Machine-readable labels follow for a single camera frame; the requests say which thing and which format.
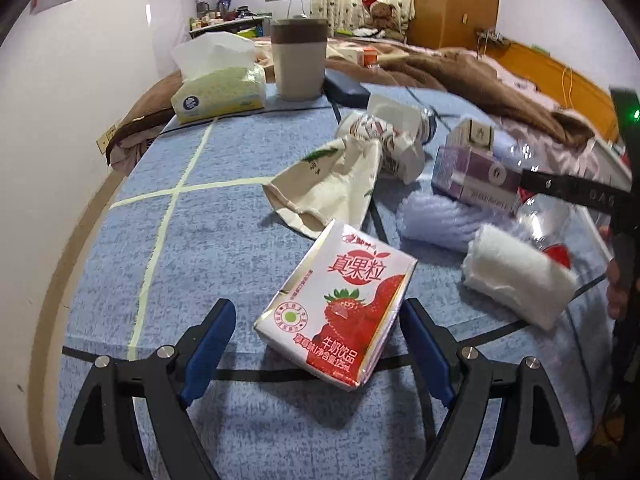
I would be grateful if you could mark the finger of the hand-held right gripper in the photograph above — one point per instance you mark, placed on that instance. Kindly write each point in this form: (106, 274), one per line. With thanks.
(555, 184)

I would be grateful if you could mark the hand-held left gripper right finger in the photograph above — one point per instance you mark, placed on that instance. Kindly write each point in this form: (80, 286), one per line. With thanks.
(426, 352)

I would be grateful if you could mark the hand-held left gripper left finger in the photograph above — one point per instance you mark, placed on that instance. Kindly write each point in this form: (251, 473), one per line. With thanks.
(210, 352)

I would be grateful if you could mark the clear bottle with red label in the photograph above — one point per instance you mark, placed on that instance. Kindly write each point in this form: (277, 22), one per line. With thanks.
(545, 217)

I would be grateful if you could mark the purple box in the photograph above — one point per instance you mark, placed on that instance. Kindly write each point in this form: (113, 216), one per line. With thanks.
(470, 175)

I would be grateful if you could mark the strawberry milk carton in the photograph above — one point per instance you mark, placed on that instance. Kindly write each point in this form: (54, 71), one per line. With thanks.
(345, 300)

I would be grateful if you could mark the white paper towel roll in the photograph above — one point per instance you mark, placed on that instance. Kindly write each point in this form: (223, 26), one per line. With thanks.
(515, 275)

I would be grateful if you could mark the white foam net sleeve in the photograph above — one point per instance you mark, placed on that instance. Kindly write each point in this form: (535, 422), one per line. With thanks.
(435, 220)

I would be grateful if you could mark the patterned paper bag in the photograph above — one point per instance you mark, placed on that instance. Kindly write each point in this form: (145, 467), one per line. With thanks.
(395, 147)

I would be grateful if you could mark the person's right hand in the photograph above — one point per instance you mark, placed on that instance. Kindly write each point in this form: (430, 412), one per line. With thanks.
(614, 292)

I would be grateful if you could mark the pink quilt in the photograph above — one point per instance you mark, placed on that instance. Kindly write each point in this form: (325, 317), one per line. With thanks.
(525, 85)

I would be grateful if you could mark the wooden headboard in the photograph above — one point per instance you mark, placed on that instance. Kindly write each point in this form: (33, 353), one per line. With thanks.
(560, 80)

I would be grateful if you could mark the blue tablecloth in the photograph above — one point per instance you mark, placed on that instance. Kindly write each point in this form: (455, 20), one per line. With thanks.
(225, 240)

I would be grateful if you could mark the brown blanket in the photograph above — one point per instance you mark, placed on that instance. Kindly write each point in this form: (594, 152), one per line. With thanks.
(450, 77)

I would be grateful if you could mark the wooden wardrobe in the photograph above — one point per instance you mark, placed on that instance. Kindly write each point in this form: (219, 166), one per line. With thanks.
(450, 0)

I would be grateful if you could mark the orange and white box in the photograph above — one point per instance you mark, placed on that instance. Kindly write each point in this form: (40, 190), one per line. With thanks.
(369, 56)

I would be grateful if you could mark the dark blue case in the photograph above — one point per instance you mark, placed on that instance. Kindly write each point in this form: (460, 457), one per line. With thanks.
(347, 89)

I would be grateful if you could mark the brown teddy bear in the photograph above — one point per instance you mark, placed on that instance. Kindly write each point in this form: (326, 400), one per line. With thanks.
(382, 17)

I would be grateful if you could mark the yellow-green tissue pack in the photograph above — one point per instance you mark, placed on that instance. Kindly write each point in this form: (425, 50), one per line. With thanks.
(220, 91)

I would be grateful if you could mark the beige cup with brown band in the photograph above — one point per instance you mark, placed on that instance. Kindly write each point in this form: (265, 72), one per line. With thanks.
(299, 67)

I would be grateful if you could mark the cluttered desk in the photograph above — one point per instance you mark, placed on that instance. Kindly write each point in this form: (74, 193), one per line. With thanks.
(225, 24)

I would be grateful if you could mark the wall socket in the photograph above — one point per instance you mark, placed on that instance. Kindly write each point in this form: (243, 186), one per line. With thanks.
(106, 139)

